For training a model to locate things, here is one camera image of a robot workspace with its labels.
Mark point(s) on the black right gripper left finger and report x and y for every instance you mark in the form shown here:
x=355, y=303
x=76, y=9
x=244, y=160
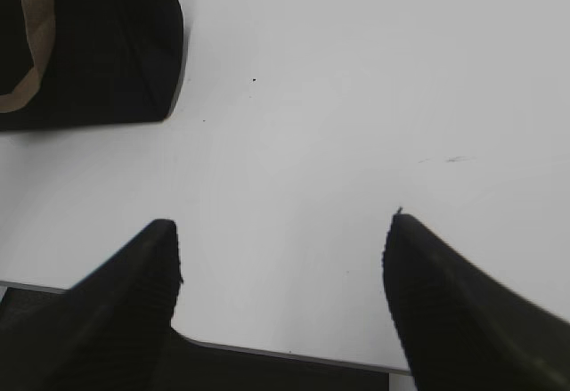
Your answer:
x=108, y=331

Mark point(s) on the black bag with tan handles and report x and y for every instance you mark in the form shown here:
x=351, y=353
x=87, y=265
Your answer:
x=70, y=63

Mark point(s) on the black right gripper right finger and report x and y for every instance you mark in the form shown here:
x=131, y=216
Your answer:
x=459, y=328

